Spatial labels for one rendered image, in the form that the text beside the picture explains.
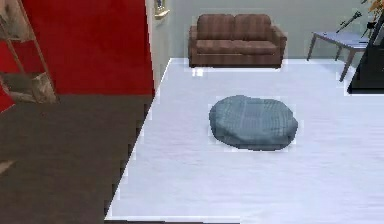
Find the blue-grey round floor cushion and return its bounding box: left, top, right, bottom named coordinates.
left=208, top=94, right=299, bottom=151

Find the brown sofa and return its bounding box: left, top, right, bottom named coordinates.
left=188, top=13, right=288, bottom=69

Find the wooden shelf unit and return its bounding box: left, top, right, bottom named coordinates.
left=0, top=0, right=60, bottom=105

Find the grey side table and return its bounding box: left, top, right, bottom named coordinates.
left=306, top=31, right=370, bottom=83

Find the black television stand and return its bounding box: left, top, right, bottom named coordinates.
left=347, top=13, right=384, bottom=95

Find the black desk lamp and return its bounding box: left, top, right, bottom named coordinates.
left=335, top=10, right=363, bottom=34

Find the orange house plant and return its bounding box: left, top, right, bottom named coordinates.
left=361, top=0, right=384, bottom=38

